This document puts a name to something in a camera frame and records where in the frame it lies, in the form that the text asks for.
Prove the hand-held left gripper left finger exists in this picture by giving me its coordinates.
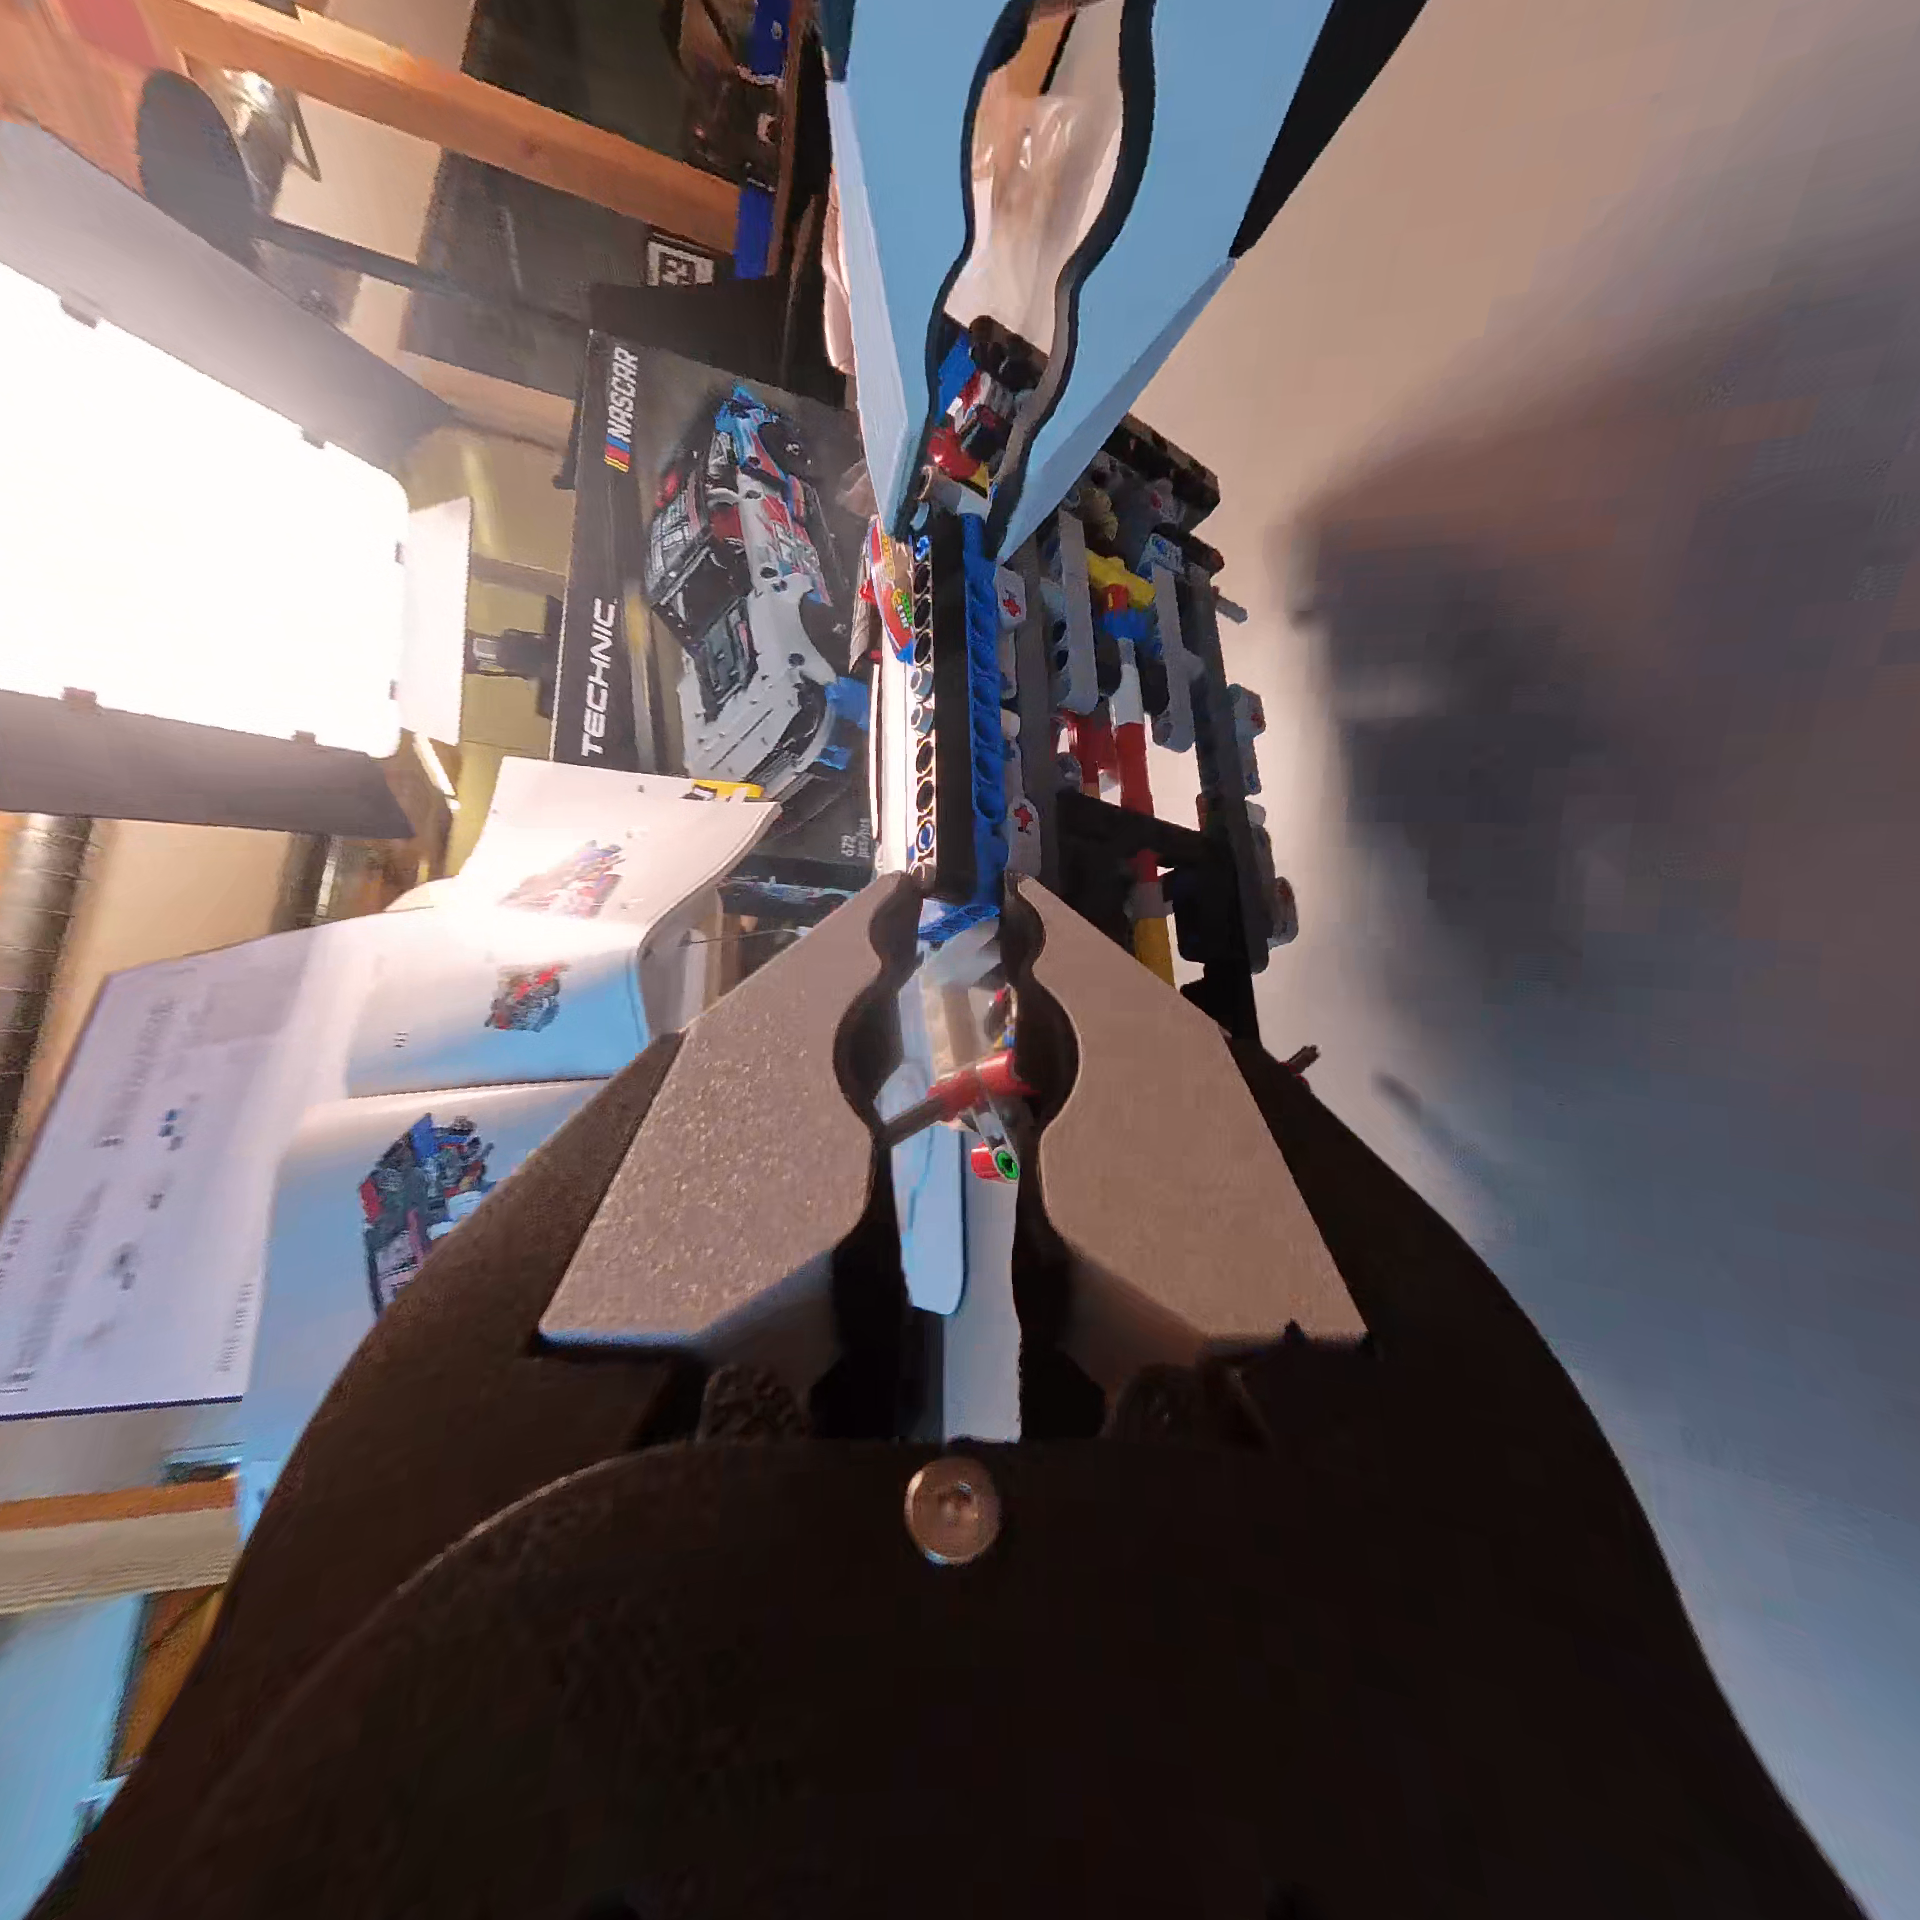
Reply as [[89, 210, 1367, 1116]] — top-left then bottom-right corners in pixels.
[[536, 874, 924, 1407]]

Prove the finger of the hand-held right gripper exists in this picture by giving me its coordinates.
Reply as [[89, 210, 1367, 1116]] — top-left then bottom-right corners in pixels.
[[825, 0, 1040, 536], [989, 0, 1342, 559]]

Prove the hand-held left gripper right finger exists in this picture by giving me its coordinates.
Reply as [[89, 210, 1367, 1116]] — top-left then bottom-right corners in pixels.
[[1013, 878, 1368, 1407]]

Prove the partly built lego car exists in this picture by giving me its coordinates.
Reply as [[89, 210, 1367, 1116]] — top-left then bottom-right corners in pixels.
[[855, 316, 1320, 1320]]

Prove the black lego beam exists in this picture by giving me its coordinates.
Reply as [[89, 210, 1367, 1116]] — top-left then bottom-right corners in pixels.
[[895, 522, 953, 888]]

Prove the black lego set box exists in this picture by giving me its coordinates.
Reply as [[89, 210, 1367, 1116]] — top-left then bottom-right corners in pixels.
[[549, 327, 889, 875]]

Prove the person's right hand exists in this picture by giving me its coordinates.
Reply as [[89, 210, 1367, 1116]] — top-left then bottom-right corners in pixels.
[[818, 192, 864, 379]]

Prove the blue storage bin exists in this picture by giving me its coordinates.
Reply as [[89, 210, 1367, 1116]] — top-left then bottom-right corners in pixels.
[[728, 0, 800, 280]]

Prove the white instruction booklet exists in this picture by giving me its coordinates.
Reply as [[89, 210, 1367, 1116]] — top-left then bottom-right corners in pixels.
[[0, 755, 784, 1424]]

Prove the wooden background desk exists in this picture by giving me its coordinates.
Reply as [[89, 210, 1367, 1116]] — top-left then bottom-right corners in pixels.
[[141, 0, 751, 261]]

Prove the black background chair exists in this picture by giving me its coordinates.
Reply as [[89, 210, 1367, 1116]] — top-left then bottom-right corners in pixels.
[[132, 66, 460, 302]]

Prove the studio light panel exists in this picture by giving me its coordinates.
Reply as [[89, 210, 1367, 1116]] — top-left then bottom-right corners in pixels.
[[0, 118, 482, 842]]

